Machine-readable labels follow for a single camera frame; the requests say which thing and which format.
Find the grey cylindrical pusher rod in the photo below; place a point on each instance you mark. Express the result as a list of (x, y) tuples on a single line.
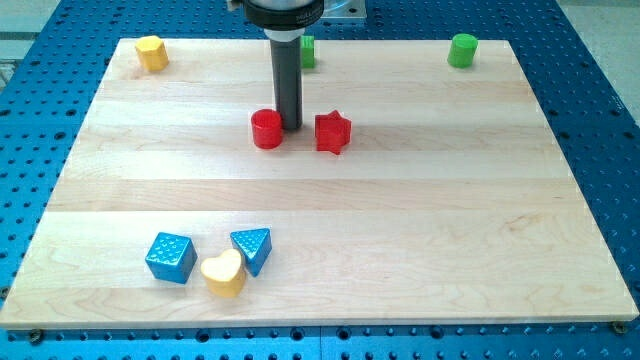
[(285, 48)]

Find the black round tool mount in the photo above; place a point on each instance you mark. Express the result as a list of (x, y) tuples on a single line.
[(283, 15)]

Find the red cylinder block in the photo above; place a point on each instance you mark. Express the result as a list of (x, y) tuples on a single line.
[(267, 129)]

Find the red star block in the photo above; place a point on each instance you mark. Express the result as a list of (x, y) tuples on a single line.
[(332, 132)]

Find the green cube block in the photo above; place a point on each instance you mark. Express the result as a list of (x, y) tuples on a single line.
[(307, 52)]

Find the yellow hexagon block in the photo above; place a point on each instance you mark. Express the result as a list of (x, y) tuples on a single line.
[(152, 53)]

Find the green cylinder block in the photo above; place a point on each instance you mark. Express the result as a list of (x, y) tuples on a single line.
[(462, 50)]

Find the light wooden board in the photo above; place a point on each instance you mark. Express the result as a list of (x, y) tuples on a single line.
[(452, 203)]

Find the blue triangle block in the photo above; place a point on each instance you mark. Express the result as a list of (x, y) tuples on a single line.
[(255, 245)]

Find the yellow heart block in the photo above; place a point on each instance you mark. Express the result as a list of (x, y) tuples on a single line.
[(224, 275)]

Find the blue cube block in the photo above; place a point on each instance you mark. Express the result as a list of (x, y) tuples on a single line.
[(171, 257)]

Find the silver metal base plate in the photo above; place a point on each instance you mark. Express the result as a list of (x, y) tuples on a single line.
[(345, 11)]

